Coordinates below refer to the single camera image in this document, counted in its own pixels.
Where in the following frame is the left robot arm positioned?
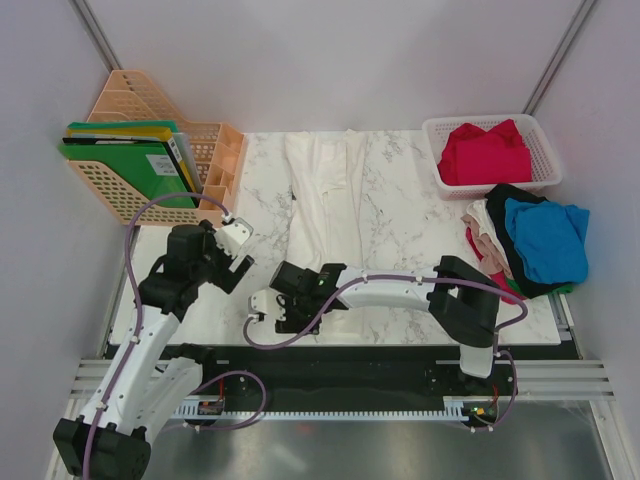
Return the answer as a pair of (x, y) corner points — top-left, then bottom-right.
(53, 219), (254, 479)

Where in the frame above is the white plastic basket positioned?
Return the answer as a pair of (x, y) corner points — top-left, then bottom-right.
(422, 113), (563, 200)

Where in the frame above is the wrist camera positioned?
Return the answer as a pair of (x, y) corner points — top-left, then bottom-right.
(249, 289), (286, 321)
(214, 218), (253, 259)

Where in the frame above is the red t shirt on table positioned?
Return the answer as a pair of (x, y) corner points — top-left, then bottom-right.
(465, 227), (529, 306)

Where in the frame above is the peach plastic file organizer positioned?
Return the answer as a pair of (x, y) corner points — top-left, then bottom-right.
(59, 70), (246, 226)

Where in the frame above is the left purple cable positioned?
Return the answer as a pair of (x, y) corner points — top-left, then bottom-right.
(82, 193), (266, 480)

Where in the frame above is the beige pink t shirt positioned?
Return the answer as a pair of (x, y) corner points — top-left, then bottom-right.
(461, 199), (513, 279)

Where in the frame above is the red t shirt in basket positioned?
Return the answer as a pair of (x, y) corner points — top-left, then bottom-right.
(438, 119), (533, 186)

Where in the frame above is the black t shirt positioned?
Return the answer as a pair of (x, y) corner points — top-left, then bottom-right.
(485, 184), (559, 299)

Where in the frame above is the green file folder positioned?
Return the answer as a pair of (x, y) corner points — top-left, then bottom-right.
(59, 118), (200, 209)

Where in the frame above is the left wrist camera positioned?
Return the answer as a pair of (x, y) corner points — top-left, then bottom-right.
(214, 218), (253, 259)

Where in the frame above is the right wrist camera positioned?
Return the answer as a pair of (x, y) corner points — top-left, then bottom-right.
(249, 289), (286, 321)

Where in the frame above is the white t shirt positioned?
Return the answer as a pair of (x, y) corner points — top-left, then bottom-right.
(282, 128), (371, 346)

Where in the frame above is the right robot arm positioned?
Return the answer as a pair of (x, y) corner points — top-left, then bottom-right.
(269, 255), (500, 394)

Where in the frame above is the white slotted cable duct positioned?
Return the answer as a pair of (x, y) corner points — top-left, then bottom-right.
(170, 397), (497, 423)

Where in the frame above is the blue t shirt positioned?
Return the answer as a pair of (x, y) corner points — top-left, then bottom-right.
(505, 198), (590, 284)

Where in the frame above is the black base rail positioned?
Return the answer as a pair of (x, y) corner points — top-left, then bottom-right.
(161, 344), (512, 411)

